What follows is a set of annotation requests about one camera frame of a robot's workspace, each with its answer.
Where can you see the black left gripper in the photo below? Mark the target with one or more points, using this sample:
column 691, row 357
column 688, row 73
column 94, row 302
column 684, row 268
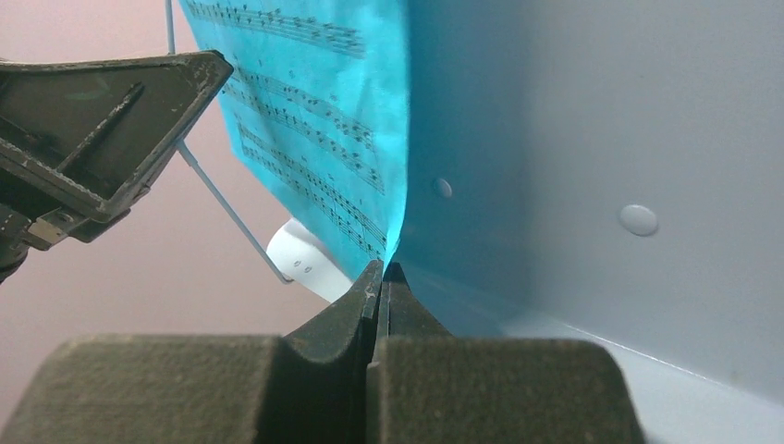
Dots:
column 83, row 142

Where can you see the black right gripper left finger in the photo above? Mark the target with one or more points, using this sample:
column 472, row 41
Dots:
column 305, row 387

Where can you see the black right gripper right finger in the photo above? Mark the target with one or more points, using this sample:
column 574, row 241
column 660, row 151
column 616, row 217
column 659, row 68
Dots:
column 425, row 385

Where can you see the teal sheet music page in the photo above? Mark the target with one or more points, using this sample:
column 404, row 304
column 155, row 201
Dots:
column 318, row 109

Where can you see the light blue music stand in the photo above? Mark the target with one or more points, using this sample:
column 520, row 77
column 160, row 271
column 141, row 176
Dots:
column 610, row 171

